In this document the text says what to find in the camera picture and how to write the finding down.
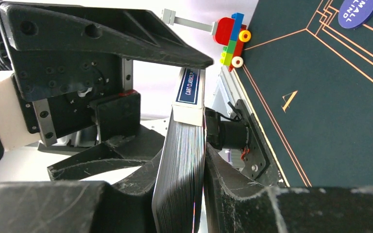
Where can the colourful toy brick train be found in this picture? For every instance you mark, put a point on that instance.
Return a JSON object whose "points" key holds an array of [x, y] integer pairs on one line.
{"points": [[232, 34]]}

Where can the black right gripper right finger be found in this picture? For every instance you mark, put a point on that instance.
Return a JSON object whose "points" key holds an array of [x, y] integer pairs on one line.
{"points": [[236, 204]]}

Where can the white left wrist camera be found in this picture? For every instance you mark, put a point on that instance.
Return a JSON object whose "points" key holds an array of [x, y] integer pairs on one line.
{"points": [[13, 130]]}

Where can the blue playing card deck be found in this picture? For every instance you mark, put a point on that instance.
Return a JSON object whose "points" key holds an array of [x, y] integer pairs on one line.
{"points": [[188, 105]]}

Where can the blue round blind button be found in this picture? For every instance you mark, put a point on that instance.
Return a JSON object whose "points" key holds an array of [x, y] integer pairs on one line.
{"points": [[354, 13]]}

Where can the grey toy brick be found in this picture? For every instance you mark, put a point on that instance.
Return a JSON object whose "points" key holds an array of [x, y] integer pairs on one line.
{"points": [[169, 17]]}

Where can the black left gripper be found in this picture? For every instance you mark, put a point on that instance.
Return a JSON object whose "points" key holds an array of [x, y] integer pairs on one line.
{"points": [[106, 97]]}

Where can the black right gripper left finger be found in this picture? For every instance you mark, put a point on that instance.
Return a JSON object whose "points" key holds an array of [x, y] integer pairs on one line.
{"points": [[80, 206]]}

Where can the stack of playing cards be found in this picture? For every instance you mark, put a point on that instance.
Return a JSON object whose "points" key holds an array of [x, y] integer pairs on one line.
{"points": [[177, 196]]}

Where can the dark green poker mat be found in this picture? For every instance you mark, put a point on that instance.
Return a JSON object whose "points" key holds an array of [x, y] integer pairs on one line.
{"points": [[310, 84]]}

